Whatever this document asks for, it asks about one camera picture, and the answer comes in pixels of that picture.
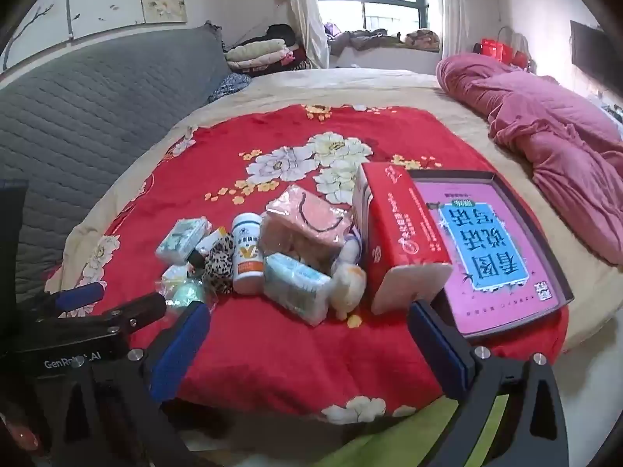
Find green round puff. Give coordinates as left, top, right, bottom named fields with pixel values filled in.
left=163, top=277, right=210, bottom=311

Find red floral blanket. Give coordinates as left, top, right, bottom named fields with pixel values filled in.
left=46, top=104, right=570, bottom=421

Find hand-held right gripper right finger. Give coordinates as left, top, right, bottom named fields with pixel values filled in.
left=407, top=299, right=568, bottom=467

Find light blue tissue pack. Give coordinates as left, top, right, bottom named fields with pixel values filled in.
left=263, top=253, right=334, bottom=327

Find grey quilted headboard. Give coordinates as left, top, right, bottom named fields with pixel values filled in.
left=0, top=22, right=229, bottom=302

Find folded bedding pile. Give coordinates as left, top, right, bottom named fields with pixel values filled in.
left=225, top=24, right=312, bottom=71

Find red tissue box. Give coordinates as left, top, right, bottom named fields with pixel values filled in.
left=353, top=163, right=454, bottom=316

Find yellow white sachet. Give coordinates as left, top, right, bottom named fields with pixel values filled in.
left=194, top=226, right=228, bottom=273

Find dark shallow box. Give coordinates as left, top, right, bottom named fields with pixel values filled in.
left=406, top=169, right=575, bottom=341

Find beige bed sheet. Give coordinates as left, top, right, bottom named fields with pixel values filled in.
left=46, top=68, right=623, bottom=351

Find red gift bags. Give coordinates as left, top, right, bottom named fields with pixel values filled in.
left=479, top=26, right=531, bottom=71

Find white orange plush toy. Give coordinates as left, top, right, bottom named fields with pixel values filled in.
left=331, top=263, right=367, bottom=321

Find clothes on windowsill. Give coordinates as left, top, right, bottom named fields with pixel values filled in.
left=328, top=22, right=441, bottom=52

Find pink quilt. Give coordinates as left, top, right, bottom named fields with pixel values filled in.
left=435, top=53, right=623, bottom=268

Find pink book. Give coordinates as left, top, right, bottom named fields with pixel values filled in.
left=414, top=180, right=560, bottom=336

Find leopard print scrunchie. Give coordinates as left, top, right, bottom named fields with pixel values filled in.
left=202, top=233, right=235, bottom=295

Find teal tissue pack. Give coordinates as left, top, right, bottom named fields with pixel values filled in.
left=155, top=218, right=212, bottom=266

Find black wall television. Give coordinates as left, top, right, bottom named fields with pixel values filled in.
left=569, top=20, right=605, bottom=84

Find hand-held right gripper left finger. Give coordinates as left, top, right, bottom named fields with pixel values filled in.
left=63, top=300, right=213, bottom=467

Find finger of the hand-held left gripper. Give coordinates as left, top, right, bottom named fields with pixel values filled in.
left=92, top=293, right=169, bottom=336
left=46, top=282, right=106, bottom=313

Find pink tissue pack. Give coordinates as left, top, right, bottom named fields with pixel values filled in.
left=260, top=184, right=354, bottom=273

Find white curtain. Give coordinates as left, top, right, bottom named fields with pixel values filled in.
left=285, top=0, right=332, bottom=69
left=440, top=0, right=475, bottom=52

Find purple plush toy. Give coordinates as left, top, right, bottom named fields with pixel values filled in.
left=336, top=232, right=364, bottom=273

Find blue patterned pillow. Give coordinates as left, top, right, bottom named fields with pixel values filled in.
left=208, top=73, right=253, bottom=104

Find white vitamin bottle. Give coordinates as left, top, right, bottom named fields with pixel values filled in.
left=231, top=212, right=266, bottom=295

